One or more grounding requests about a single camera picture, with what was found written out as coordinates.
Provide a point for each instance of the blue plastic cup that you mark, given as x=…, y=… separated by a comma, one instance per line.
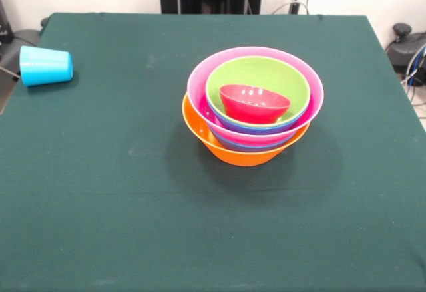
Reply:
x=43, y=66

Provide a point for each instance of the orange plastic bowl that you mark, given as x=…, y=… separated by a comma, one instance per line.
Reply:
x=239, y=157

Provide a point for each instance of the blue plastic bowl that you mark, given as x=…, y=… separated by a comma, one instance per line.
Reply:
x=256, y=130
x=249, y=147

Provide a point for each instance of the small red plastic bowl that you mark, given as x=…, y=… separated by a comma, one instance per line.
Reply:
x=249, y=109

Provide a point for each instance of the large pink plastic bowl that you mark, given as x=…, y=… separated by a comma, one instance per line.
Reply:
x=199, y=82

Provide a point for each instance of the green plastic bowl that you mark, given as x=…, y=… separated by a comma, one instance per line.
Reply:
x=259, y=72

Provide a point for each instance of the dark green tablecloth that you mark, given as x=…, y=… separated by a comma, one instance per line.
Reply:
x=100, y=172

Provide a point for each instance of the black power plug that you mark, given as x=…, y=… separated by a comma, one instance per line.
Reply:
x=294, y=7

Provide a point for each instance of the black floor foot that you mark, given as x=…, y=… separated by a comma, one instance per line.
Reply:
x=406, y=49

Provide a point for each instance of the grey floor base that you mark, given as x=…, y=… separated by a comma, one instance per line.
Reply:
x=25, y=36

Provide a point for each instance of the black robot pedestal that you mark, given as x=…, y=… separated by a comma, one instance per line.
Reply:
x=5, y=29

